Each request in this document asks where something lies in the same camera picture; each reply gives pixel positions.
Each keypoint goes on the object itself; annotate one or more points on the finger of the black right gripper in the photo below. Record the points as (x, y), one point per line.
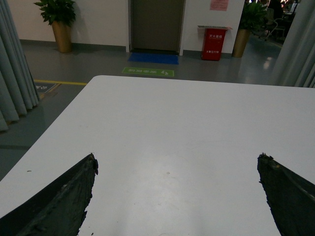
(291, 198)
(59, 209)

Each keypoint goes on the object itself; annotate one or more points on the grey curtain left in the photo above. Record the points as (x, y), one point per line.
(18, 92)

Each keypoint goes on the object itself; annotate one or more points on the grey curtain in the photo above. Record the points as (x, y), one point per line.
(18, 92)
(295, 66)

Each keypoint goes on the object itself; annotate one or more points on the grey curtain right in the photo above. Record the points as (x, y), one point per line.
(295, 66)

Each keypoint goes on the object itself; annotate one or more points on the green floor sign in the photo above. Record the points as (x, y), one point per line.
(148, 71)

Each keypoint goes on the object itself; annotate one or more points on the red fire extinguisher cabinet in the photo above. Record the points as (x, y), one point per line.
(213, 42)

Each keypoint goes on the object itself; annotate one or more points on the blue floor mat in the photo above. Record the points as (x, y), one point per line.
(153, 58)

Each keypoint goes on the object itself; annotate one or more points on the right potted plant gold vase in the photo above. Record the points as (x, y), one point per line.
(252, 18)

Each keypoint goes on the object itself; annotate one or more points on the potted plant gold vase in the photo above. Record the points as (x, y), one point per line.
(252, 18)
(60, 15)

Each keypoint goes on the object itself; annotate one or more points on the left potted plant gold vase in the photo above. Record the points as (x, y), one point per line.
(60, 15)

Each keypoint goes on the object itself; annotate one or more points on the grey door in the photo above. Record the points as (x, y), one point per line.
(156, 25)

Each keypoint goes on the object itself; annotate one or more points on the pink wall notice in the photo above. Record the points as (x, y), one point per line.
(219, 5)

